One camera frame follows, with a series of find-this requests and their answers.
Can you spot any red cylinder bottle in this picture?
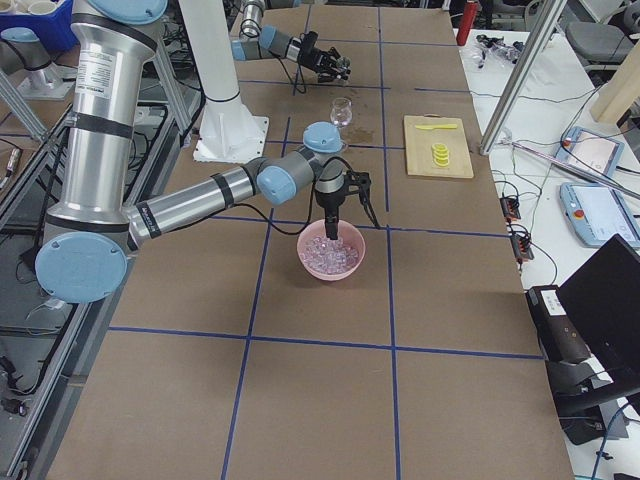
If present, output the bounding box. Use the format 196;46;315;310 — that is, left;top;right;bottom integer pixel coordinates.
456;0;479;46

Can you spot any pile of clear ice cubes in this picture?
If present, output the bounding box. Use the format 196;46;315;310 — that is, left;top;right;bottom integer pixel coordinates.
302;236;360;275

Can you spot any grey office chair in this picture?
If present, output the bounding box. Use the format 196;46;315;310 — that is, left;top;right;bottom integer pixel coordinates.
565;1;639;72

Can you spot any black laptop computer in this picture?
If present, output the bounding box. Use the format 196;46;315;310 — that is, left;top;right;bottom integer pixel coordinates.
525;234;639;445

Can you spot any blue teach pendant far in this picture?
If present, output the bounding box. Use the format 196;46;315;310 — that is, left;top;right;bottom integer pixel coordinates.
556;126;624;176

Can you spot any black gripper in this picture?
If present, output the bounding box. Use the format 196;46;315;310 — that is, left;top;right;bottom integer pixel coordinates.
314;167;373;241
296;31;351;83

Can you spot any clear wine glass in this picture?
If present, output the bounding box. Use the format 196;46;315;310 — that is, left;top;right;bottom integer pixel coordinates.
330;97;353;152

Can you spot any blue teach pendant near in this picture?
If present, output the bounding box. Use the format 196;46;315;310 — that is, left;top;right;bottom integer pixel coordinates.
559;183;639;249

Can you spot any bamboo cutting board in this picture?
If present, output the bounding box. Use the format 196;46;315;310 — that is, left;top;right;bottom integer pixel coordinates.
403;115;474;179

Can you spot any pink plastic bowl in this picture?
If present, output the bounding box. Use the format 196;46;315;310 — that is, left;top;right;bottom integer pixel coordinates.
296;220;366;281

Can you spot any yellow plastic knife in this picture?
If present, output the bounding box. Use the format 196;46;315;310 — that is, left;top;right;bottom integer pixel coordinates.
414;123;458;131

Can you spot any blue storage bin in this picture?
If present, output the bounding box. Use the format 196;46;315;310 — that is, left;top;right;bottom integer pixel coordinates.
1;1;78;51

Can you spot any aluminium frame post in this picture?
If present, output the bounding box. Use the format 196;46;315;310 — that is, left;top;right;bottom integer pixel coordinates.
479;0;567;156

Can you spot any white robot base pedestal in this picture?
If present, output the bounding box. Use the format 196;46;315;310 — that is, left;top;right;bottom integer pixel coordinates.
181;0;269;164

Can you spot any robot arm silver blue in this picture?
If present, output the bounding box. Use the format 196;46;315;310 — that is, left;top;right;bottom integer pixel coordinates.
231;0;351;83
34;1;370;304

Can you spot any blue teach pendant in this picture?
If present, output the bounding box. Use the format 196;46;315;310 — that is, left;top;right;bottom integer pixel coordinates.
559;183;639;249
556;126;624;176

